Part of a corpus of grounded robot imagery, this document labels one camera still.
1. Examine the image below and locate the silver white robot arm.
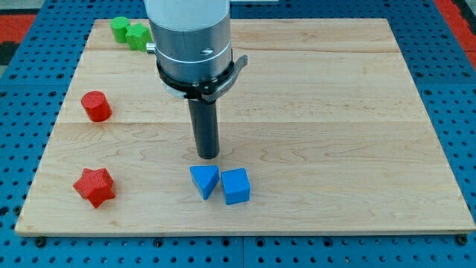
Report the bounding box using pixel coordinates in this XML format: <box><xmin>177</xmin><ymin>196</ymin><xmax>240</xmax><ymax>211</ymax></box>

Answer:
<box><xmin>144</xmin><ymin>0</ymin><xmax>233</xmax><ymax>98</ymax></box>

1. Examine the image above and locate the black cylindrical pointer tool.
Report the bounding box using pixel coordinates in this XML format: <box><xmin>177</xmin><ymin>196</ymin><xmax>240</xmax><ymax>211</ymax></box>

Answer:
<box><xmin>188</xmin><ymin>100</ymin><xmax>219</xmax><ymax>159</ymax></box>

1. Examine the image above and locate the blue cube block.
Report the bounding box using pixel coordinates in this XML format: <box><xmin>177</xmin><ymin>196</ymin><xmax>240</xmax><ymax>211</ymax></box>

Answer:
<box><xmin>221</xmin><ymin>168</ymin><xmax>251</xmax><ymax>205</ymax></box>

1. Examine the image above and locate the blue triangle block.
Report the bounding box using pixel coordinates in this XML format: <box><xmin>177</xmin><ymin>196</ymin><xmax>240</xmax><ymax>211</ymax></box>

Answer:
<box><xmin>189</xmin><ymin>165</ymin><xmax>219</xmax><ymax>200</ymax></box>

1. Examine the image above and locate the wooden board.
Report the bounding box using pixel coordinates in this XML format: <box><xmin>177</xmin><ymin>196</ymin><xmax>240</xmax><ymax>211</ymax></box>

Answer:
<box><xmin>16</xmin><ymin>19</ymin><xmax>475</xmax><ymax>237</ymax></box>

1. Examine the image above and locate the green star block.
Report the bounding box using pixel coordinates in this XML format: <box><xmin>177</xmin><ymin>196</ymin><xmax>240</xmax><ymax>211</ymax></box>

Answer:
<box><xmin>126</xmin><ymin>23</ymin><xmax>152</xmax><ymax>51</ymax></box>

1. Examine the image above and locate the red cylinder block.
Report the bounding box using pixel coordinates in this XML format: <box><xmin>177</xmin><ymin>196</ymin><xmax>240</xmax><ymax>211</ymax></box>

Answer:
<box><xmin>81</xmin><ymin>91</ymin><xmax>112</xmax><ymax>122</ymax></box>

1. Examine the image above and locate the red star block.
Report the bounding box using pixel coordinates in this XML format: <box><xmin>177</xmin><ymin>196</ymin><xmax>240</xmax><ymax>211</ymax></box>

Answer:
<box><xmin>73</xmin><ymin>167</ymin><xmax>115</xmax><ymax>208</ymax></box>

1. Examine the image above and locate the green cylinder block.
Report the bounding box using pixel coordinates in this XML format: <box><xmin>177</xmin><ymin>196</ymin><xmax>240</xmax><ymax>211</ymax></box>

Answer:
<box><xmin>109</xmin><ymin>16</ymin><xmax>130</xmax><ymax>43</ymax></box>

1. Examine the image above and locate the black clamp ring bracket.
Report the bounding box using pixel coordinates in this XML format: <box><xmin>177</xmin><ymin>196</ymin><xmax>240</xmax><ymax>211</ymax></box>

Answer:
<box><xmin>157</xmin><ymin>55</ymin><xmax>248</xmax><ymax>103</ymax></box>

